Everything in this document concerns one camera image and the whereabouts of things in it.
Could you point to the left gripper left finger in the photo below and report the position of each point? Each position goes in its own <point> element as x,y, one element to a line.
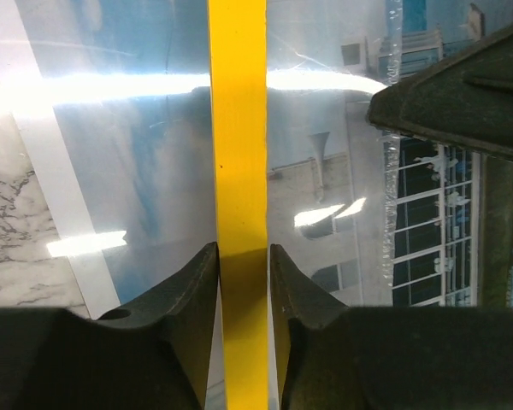
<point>150,353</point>

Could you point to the photo of white building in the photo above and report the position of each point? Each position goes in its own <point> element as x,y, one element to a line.
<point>452,242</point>

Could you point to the yellow picture frame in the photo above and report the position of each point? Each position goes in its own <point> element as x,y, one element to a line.
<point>237,47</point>

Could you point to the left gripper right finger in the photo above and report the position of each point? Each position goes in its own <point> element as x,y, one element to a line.
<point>331,356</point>

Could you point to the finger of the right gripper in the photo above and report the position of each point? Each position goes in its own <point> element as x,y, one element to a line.
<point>464,100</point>

